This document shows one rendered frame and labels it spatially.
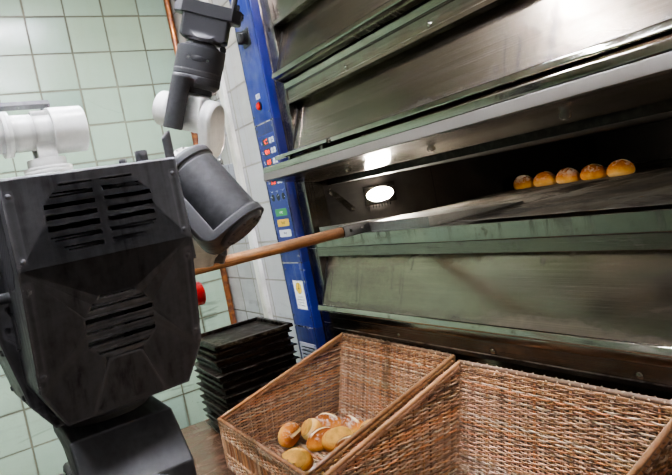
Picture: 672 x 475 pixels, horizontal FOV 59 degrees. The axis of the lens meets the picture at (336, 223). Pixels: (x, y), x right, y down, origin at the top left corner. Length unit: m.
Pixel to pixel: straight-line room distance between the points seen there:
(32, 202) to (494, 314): 1.02
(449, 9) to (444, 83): 0.16
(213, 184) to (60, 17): 1.99
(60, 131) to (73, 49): 1.91
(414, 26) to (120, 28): 1.67
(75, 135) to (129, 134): 1.85
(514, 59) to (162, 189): 0.78
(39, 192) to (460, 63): 0.96
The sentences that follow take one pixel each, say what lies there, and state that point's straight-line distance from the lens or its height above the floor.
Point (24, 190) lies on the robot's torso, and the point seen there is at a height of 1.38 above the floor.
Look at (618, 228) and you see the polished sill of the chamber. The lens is 1.19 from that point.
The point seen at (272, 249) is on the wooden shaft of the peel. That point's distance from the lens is 1.58.
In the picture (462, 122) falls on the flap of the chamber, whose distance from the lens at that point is 1.19.
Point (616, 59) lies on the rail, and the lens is 0.99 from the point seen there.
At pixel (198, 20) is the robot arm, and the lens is 1.16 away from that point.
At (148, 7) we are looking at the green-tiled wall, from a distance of 2.96.
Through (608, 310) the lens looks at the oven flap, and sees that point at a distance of 1.25.
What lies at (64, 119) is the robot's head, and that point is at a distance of 0.92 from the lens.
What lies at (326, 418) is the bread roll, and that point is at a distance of 1.93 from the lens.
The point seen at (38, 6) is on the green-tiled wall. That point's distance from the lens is 2.86.
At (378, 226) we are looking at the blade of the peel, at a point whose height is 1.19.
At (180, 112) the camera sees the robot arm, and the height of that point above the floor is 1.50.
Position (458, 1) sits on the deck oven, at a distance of 1.41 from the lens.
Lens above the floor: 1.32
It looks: 3 degrees down
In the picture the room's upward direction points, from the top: 11 degrees counter-clockwise
